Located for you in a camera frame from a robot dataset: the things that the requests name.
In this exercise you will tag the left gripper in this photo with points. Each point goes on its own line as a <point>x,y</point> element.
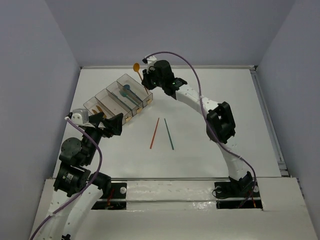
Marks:
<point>103,126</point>

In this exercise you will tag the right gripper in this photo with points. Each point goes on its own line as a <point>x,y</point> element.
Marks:
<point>146,75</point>

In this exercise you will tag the orange spoon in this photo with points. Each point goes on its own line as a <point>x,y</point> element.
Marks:
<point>136,68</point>

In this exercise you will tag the teal fork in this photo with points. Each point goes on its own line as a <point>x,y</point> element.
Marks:
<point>130,97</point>

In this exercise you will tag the blue spoon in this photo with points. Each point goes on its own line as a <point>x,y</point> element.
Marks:
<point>127,87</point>

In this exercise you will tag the orange chopstick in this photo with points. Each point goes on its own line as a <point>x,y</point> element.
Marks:
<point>154,134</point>

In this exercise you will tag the teal chopstick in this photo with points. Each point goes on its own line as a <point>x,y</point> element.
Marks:
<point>169,135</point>

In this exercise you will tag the teal fork crosswise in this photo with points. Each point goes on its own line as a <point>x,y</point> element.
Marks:
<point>124,103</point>

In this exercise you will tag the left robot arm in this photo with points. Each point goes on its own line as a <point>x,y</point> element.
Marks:
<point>79,182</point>

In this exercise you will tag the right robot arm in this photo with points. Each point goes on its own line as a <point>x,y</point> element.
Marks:
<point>219,120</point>

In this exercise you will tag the yellow knife in bin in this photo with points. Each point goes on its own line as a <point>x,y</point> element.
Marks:
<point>101,111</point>

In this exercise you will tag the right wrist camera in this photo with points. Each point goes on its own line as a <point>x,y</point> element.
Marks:
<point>149,60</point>

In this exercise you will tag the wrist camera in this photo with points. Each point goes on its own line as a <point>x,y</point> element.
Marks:
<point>149,60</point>
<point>79,116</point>

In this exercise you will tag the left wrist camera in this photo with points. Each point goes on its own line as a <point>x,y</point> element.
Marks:
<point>79,116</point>

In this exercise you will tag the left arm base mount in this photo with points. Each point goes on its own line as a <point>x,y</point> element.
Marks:
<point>115,199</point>

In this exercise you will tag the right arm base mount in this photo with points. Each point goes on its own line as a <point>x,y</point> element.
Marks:
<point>230,198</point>

